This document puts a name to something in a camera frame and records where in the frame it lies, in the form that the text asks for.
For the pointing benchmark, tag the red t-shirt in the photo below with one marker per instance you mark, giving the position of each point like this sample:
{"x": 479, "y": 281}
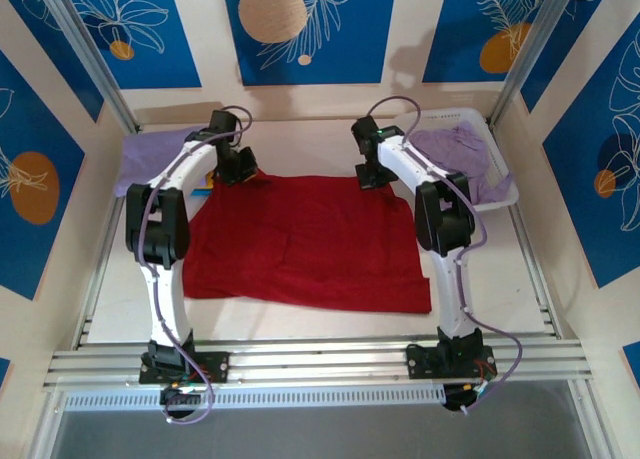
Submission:
{"x": 300, "y": 244}

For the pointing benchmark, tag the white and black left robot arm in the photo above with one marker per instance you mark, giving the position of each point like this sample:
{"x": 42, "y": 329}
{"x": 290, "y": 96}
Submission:
{"x": 167, "y": 299}

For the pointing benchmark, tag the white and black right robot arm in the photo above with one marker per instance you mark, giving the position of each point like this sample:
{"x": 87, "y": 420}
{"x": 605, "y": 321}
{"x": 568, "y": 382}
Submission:
{"x": 452, "y": 289}

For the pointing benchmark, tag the folded orange t-shirt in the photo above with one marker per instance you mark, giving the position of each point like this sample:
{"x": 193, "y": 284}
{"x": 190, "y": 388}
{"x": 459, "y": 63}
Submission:
{"x": 207, "y": 181}

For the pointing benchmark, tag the folded blue t-shirt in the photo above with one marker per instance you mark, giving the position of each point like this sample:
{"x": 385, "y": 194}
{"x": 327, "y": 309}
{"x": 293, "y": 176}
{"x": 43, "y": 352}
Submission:
{"x": 201, "y": 189}

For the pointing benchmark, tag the crumpled lilac t-shirt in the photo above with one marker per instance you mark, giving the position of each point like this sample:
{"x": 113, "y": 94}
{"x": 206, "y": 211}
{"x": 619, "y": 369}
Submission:
{"x": 450, "y": 144}

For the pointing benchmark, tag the folded lilac t-shirt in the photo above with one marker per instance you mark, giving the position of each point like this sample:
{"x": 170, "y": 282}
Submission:
{"x": 145, "y": 154}

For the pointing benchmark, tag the white plastic basket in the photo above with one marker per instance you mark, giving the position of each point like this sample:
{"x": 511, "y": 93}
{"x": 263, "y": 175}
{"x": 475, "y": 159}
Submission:
{"x": 495, "y": 129}

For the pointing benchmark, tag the blue floral wall panel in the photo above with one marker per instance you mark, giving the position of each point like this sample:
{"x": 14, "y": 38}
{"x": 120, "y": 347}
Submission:
{"x": 30, "y": 129}
{"x": 460, "y": 29}
{"x": 350, "y": 54}
{"x": 150, "y": 54}
{"x": 590, "y": 179}

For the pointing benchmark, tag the aluminium table side rail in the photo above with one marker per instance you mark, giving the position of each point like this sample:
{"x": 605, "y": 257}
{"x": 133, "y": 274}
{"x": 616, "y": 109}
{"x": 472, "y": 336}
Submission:
{"x": 530, "y": 259}
{"x": 97, "y": 279}

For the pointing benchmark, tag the aluminium frame post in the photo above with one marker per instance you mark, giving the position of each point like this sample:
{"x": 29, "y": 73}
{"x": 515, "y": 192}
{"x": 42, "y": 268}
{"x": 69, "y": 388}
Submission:
{"x": 535, "y": 44}
{"x": 85, "y": 44}

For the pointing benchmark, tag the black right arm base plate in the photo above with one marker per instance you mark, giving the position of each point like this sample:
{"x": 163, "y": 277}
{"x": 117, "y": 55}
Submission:
{"x": 420, "y": 361}

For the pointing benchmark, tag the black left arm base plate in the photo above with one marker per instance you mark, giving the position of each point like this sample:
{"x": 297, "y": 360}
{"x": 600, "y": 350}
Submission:
{"x": 215, "y": 366}

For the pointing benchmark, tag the aluminium mounting rail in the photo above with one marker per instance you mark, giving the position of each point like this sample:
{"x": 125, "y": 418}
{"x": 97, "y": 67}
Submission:
{"x": 320, "y": 361}

